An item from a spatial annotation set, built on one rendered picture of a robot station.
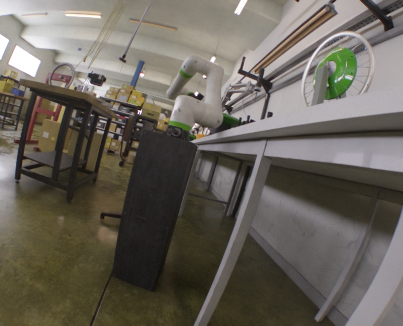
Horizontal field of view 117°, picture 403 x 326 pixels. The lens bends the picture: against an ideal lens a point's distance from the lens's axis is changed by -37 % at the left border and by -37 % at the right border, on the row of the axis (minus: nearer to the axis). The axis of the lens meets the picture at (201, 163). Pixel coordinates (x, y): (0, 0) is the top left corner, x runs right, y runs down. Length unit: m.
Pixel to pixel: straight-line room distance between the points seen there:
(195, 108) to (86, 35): 7.53
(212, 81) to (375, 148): 1.09
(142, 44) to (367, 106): 7.25
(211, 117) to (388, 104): 0.92
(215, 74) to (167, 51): 5.86
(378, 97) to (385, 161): 0.09
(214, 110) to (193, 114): 0.13
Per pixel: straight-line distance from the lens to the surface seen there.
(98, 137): 2.82
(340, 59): 1.07
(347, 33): 1.19
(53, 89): 1.79
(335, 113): 0.36
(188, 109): 1.04
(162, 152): 0.87
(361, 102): 0.33
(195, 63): 1.33
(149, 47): 7.28
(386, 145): 0.34
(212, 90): 1.23
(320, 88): 0.98
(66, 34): 8.91
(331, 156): 0.41
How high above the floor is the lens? 0.76
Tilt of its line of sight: 2 degrees down
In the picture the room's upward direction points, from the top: 16 degrees clockwise
